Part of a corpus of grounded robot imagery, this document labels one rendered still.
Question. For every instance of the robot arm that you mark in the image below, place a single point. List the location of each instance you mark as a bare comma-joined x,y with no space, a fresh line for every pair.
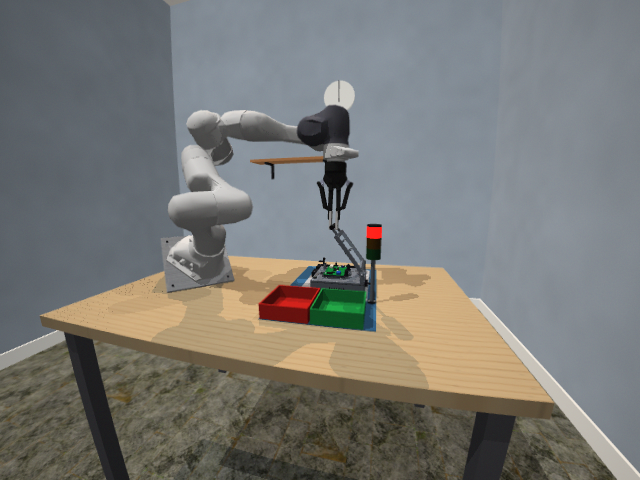
205,213

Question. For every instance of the green bin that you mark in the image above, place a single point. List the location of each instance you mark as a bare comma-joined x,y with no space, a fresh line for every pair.
321,311

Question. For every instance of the green circuit board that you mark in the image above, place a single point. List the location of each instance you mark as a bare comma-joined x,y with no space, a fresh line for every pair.
335,270

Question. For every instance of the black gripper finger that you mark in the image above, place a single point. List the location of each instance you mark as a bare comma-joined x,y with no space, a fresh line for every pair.
330,198
338,200

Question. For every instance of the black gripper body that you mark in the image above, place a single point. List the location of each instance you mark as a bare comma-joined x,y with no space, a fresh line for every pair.
335,170

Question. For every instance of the red open-top bin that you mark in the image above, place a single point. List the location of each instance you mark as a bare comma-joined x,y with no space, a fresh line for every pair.
297,300

